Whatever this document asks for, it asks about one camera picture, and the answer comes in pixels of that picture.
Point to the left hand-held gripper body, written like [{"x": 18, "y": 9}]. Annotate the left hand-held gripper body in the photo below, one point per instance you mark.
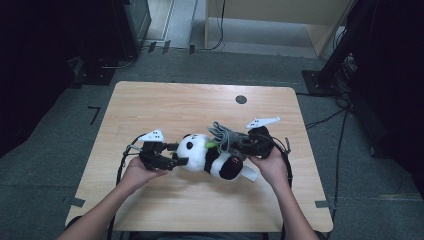
[{"x": 151, "y": 156}]

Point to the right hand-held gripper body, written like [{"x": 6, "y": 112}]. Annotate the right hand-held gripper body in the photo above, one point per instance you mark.
[{"x": 261, "y": 141}]

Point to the gray towel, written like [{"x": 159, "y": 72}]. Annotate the gray towel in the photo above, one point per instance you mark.
[{"x": 225, "y": 136}]

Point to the panda plush toy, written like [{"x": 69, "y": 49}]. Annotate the panda plush toy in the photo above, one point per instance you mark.
[{"x": 203, "y": 156}]

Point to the person's left hand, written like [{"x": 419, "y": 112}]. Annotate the person's left hand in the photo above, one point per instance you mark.
[{"x": 141, "y": 175}]

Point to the person's right hand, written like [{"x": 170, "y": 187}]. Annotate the person's right hand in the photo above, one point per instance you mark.
[{"x": 271, "y": 168}]

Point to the black round table grommet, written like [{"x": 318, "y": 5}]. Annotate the black round table grommet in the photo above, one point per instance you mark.
[{"x": 241, "y": 99}]

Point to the black metal stand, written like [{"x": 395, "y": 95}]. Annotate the black metal stand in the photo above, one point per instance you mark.
[{"x": 333, "y": 56}]

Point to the light wooden cabinet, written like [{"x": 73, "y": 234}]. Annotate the light wooden cabinet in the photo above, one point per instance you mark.
[{"x": 266, "y": 13}]

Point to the dark curtain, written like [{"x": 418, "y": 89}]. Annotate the dark curtain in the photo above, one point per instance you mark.
[
  {"x": 30, "y": 73},
  {"x": 396, "y": 83}
]

